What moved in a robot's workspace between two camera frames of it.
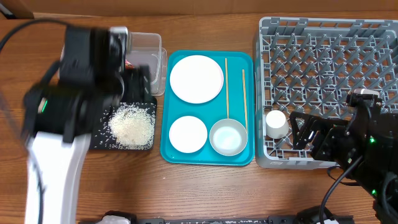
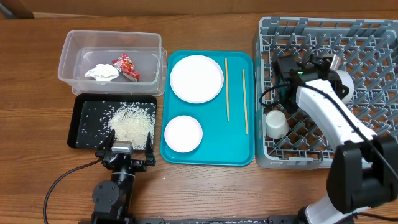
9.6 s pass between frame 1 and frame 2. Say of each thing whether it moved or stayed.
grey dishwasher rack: stayed
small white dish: moved
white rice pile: stayed
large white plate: stayed
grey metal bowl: moved
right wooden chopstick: stayed
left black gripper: moved
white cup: stayed
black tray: stayed
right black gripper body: moved
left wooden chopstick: stayed
